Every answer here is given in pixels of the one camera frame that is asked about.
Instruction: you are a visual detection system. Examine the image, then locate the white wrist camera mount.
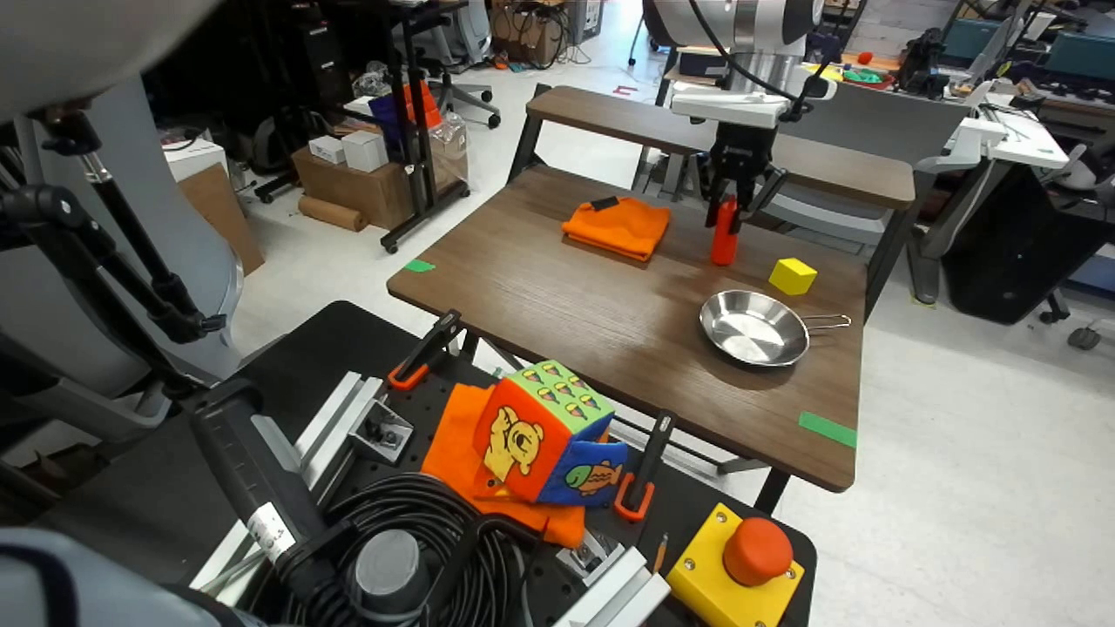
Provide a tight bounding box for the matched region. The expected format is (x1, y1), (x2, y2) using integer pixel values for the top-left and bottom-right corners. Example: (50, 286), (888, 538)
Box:
(667, 80), (807, 131)

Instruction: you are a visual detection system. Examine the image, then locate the black white fiducial marker block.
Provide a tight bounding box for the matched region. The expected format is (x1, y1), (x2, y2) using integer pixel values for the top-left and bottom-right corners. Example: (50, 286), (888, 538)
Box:
(351, 405), (418, 462)

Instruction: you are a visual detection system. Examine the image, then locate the large grey pillar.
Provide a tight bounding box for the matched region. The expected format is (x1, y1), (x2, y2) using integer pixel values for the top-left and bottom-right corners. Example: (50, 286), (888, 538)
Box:
(0, 0), (250, 393)

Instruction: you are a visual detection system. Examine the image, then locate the yellow block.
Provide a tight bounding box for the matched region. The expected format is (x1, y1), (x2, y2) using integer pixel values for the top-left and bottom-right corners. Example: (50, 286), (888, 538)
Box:
(767, 255), (823, 301)

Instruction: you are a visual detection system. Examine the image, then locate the black perforated cart top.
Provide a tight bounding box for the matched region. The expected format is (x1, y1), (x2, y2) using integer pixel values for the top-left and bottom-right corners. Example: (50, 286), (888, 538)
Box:
(32, 296), (818, 627)

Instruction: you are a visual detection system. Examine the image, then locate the black bag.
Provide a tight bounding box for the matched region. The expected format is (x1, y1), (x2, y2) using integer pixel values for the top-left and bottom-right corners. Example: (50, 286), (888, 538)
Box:
(937, 157), (1115, 330)

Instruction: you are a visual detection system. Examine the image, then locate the crumpled orange cloth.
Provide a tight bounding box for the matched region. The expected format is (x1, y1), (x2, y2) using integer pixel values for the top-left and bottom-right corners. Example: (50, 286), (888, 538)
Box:
(418, 380), (591, 553)

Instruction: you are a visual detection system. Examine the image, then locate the cardboard boxes pile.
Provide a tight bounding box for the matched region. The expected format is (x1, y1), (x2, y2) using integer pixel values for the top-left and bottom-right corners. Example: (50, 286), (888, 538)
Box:
(287, 113), (469, 232)

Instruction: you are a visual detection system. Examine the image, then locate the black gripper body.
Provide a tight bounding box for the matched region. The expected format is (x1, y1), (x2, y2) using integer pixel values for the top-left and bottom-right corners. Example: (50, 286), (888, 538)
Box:
(699, 121), (780, 186)

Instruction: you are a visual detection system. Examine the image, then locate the grey round knob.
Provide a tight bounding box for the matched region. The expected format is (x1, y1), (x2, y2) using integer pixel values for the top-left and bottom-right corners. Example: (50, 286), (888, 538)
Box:
(351, 525), (429, 610)

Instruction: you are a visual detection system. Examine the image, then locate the yellow emergency stop box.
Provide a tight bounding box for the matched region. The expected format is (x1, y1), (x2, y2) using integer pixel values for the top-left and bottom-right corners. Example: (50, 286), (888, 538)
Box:
(667, 498), (807, 627)

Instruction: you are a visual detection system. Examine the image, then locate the colourful plush cube toy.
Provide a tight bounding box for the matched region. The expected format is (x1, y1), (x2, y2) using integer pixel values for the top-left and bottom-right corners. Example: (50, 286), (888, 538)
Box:
(469, 360), (631, 510)

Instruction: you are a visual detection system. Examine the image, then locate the brown cardboard box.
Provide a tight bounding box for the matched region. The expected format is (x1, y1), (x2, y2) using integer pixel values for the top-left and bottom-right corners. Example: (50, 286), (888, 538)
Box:
(170, 157), (267, 278)

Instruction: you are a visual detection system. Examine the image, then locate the brown wooden table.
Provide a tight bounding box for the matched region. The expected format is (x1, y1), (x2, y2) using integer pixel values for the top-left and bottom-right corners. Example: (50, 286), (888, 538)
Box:
(382, 165), (872, 495)

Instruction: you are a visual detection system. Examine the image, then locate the black metal stand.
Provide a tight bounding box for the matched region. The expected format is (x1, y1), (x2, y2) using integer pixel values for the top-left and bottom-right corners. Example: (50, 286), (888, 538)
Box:
(377, 0), (476, 259)

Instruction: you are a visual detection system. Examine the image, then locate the orange handled bar clamp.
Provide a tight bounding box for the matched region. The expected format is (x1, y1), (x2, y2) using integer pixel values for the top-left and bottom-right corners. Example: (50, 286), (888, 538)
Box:
(611, 412), (681, 525)
(382, 307), (462, 397)

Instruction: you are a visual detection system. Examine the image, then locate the red sauce bottle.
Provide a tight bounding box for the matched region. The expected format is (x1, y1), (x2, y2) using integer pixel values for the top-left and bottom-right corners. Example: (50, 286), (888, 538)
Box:
(706, 194), (747, 271)

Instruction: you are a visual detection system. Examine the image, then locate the silver metal pan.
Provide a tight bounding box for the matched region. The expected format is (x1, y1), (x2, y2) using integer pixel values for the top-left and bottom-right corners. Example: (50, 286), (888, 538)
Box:
(692, 286), (856, 372)

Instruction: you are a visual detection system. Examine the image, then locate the black cylindrical camera mount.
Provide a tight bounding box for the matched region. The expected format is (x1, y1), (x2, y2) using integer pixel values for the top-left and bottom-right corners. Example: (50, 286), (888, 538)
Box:
(187, 385), (343, 585)

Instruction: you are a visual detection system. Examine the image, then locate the aluminium extrusion rail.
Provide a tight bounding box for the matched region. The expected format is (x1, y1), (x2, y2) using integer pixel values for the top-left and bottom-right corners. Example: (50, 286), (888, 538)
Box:
(187, 371), (389, 598)
(554, 541), (676, 627)

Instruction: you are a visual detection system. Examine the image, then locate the coiled black cable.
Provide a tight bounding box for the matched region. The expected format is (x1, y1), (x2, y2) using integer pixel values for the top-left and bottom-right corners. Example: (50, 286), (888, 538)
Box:
(244, 472), (532, 627)

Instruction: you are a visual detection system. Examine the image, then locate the folded orange cloth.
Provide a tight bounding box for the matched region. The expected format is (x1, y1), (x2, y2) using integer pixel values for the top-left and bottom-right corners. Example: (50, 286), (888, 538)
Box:
(561, 191), (676, 270)

